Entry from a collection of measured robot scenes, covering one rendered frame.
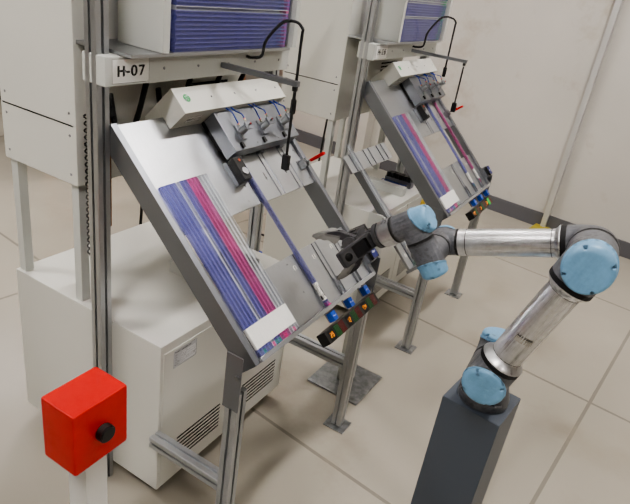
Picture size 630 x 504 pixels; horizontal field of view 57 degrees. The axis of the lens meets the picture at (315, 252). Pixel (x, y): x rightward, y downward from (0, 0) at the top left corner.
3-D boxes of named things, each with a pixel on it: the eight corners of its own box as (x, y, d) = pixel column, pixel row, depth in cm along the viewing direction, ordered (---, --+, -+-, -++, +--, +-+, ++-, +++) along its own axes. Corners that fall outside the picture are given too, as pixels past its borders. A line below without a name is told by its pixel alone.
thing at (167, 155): (304, 188, 205) (314, 181, 202) (170, 244, 152) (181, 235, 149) (256, 108, 205) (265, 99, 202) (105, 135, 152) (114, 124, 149)
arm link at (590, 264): (498, 389, 167) (632, 246, 138) (487, 419, 154) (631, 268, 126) (463, 363, 169) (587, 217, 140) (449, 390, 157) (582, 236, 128)
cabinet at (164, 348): (277, 396, 247) (296, 267, 220) (156, 504, 191) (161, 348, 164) (164, 335, 274) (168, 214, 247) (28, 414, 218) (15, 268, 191)
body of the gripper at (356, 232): (360, 251, 172) (394, 238, 165) (348, 264, 165) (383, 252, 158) (348, 229, 170) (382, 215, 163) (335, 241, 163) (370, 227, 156)
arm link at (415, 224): (433, 236, 148) (419, 206, 147) (396, 249, 155) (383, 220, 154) (443, 227, 154) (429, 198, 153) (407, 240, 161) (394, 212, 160)
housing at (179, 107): (260, 119, 206) (286, 96, 197) (158, 141, 167) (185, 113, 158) (248, 100, 206) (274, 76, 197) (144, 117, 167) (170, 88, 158)
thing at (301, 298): (364, 276, 203) (371, 272, 201) (249, 363, 150) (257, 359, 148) (336, 229, 203) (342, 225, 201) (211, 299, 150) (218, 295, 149)
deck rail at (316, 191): (363, 280, 206) (376, 273, 203) (360, 282, 205) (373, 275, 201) (259, 107, 207) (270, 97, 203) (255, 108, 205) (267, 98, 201)
